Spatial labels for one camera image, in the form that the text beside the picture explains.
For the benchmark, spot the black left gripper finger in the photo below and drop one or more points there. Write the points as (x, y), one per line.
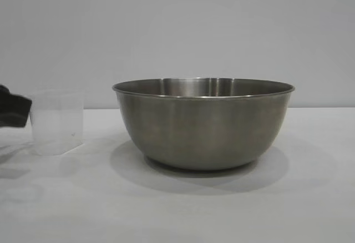
(14, 111)

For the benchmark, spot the clear plastic measuring cup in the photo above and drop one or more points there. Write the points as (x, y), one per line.
(58, 123)

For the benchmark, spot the stainless steel mixing bowl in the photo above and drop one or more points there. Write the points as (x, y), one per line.
(202, 129)

